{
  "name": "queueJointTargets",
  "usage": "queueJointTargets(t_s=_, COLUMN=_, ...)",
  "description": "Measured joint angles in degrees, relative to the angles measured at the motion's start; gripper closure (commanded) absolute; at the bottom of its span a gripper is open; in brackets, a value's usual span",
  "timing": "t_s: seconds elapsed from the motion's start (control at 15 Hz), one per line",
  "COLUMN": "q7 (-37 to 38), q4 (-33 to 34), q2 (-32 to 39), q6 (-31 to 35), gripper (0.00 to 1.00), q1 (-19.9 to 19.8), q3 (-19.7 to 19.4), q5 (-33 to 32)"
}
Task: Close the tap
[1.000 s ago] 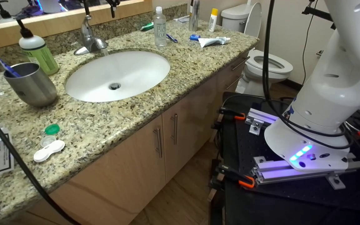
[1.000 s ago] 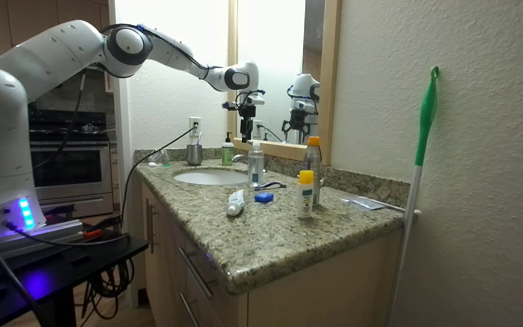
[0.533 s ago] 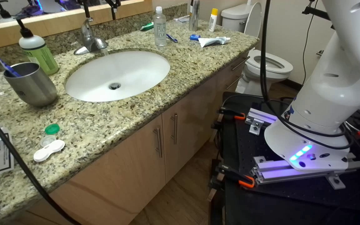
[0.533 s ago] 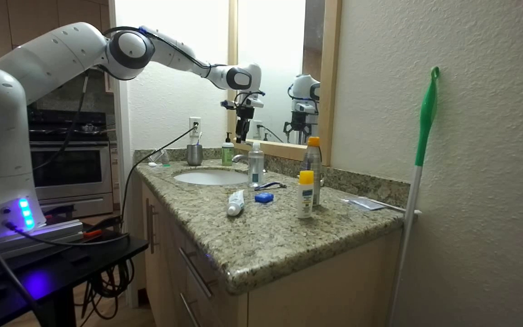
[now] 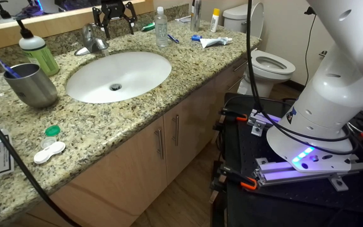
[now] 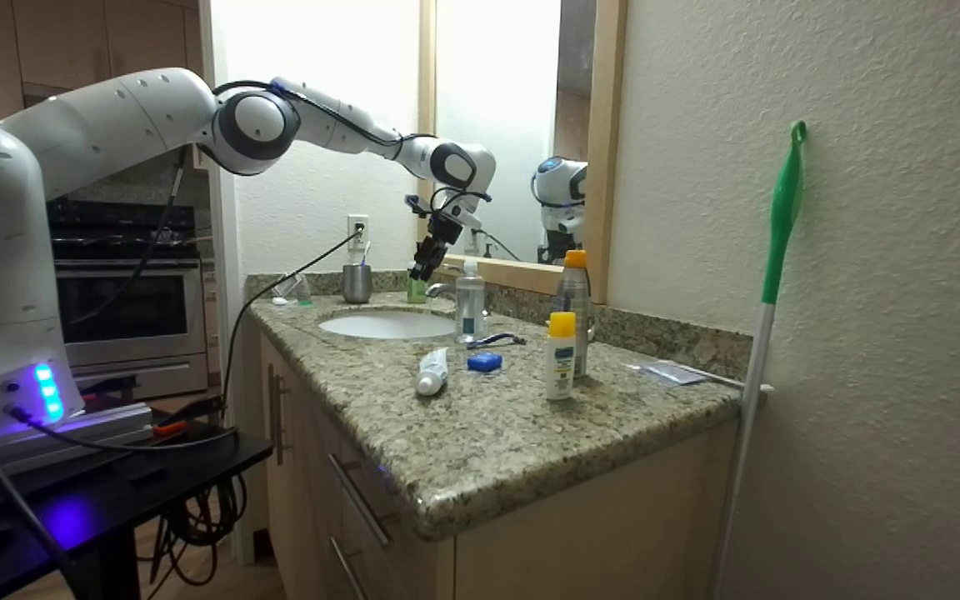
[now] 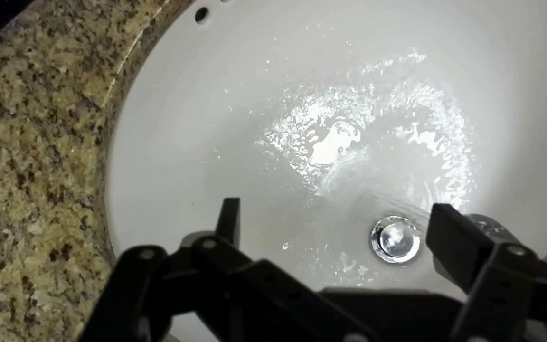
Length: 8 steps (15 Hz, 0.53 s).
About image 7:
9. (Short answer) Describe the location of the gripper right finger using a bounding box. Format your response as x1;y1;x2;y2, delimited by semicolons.
425;203;547;342

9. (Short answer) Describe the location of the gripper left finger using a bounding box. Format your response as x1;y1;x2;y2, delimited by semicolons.
78;198;378;342

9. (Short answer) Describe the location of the chrome sink drain stopper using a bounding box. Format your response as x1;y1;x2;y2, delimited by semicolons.
371;216;421;264

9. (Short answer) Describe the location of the white ceramic sink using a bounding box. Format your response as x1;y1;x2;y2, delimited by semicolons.
104;0;547;342

